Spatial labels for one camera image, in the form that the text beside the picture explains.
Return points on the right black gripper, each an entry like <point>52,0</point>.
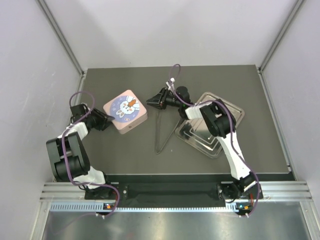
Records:
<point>160,100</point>

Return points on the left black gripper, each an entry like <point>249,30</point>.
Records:
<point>105,119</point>

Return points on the silver tin lid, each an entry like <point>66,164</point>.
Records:
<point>125,103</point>

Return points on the pink tin box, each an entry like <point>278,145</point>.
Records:
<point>126,122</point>

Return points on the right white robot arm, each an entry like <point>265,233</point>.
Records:
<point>221,124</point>

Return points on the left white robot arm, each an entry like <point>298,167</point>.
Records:
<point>92,182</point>

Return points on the large steel tray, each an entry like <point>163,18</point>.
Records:
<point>195,133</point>

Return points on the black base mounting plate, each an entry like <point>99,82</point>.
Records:
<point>182,190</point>

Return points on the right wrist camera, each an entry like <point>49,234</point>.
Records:
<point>170,84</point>

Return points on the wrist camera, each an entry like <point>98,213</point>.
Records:
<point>78,111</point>
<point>170,84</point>

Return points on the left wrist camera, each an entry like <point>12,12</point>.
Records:
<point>78,111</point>

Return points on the aluminium cable duct rail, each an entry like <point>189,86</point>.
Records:
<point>103,207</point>

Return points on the left aluminium frame post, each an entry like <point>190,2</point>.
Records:
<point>59,34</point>

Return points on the aluminium frame post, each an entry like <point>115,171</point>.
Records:
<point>59,34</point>
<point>288,21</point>

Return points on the right aluminium frame post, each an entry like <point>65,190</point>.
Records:
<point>288,21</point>

